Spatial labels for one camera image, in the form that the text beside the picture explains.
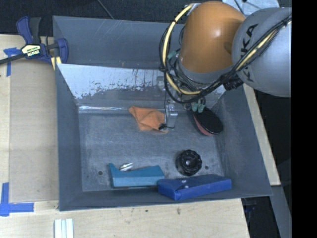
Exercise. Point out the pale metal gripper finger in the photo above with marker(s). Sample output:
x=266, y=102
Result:
x=170, y=107
x=174, y=120

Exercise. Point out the orange cloth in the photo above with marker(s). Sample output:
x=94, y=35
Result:
x=147, y=119

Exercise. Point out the grey metal bin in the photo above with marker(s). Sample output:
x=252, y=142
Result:
x=148, y=142

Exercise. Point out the black and red oval disc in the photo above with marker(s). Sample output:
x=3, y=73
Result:
x=208, y=123

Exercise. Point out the black ribbed round knob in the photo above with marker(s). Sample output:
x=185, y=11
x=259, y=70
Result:
x=188, y=162

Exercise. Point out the small silver metal clip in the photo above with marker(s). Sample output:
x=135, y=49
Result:
x=126, y=166

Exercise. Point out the dark blue flat pouch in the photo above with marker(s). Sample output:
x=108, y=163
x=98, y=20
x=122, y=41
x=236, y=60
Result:
x=195, y=186

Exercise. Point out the teal blue block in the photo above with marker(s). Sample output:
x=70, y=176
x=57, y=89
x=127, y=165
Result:
x=136, y=178

